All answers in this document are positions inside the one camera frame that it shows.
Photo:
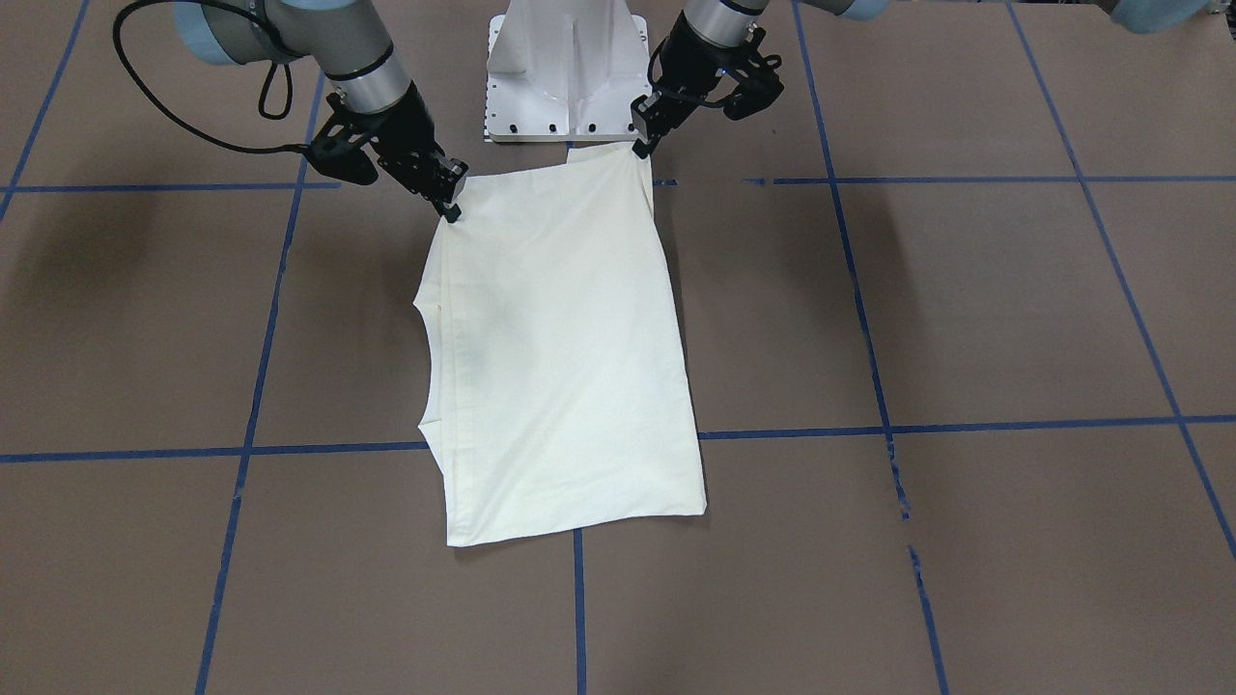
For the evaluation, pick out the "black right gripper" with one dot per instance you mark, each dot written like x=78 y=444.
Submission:
x=401 y=122

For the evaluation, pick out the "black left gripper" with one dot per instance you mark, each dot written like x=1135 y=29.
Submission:
x=687 y=60

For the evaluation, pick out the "white long-sleeve cat shirt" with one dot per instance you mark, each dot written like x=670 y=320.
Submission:
x=558 y=395

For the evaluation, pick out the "right robot arm grey silver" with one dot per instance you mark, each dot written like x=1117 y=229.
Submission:
x=347 y=39

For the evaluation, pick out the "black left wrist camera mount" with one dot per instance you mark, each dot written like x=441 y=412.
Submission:
x=756 y=75

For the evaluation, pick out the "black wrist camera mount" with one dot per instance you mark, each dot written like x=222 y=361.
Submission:
x=337 y=150
x=756 y=75

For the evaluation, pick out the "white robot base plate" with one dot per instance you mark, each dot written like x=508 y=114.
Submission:
x=565 y=71

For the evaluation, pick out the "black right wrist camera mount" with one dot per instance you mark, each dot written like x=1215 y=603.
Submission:
x=337 y=150

